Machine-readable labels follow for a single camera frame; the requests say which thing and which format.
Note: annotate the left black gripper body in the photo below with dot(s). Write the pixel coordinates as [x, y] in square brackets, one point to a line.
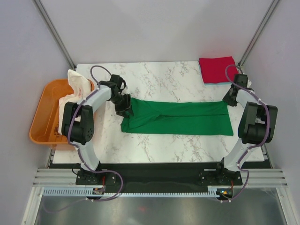
[122, 103]

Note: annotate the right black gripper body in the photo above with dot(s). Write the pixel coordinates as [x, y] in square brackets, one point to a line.
[229, 99]

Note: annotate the green t shirt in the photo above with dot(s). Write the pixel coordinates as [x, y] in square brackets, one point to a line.
[189, 118]

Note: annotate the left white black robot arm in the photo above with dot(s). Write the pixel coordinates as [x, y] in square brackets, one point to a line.
[78, 118]

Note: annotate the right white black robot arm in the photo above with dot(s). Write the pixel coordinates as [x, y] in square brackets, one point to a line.
[256, 127]

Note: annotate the folded light blue t shirt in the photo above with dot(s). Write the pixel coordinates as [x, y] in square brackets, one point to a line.
[213, 74]

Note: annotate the folded red t shirt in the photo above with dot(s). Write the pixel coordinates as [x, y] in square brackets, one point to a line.
[223, 60]

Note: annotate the white crumpled t shirt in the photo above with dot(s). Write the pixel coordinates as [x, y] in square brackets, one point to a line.
[80, 86]

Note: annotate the orange plastic basket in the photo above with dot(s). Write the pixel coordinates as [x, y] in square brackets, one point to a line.
[44, 129]

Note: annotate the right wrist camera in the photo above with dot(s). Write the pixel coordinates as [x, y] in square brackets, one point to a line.
[249, 83]

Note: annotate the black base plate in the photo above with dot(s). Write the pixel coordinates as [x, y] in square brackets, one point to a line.
[110, 178]

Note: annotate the right aluminium corner post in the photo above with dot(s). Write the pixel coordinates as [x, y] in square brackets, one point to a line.
[261, 27]

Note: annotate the aluminium corner post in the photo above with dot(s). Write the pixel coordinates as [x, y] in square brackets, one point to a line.
[261, 27]
[54, 33]

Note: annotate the left aluminium corner post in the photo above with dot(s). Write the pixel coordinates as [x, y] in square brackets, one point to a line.
[54, 33]

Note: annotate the aluminium frame rail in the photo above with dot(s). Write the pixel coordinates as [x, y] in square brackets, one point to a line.
[258, 178]

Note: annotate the white slotted cable duct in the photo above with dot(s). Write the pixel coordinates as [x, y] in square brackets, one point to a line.
[94, 192]

